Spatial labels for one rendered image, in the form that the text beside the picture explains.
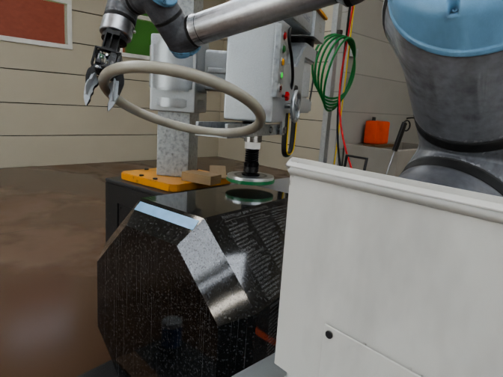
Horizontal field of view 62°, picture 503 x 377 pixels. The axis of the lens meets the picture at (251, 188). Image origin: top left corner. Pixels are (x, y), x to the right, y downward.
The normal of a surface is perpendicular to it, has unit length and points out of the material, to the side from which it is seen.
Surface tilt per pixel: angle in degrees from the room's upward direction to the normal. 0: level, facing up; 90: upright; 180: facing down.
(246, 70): 90
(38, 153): 90
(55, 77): 90
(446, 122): 132
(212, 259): 59
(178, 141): 90
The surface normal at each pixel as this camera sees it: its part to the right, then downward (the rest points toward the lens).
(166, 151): -0.15, 0.18
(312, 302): -0.76, 0.08
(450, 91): -0.49, 0.76
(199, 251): -0.03, -0.33
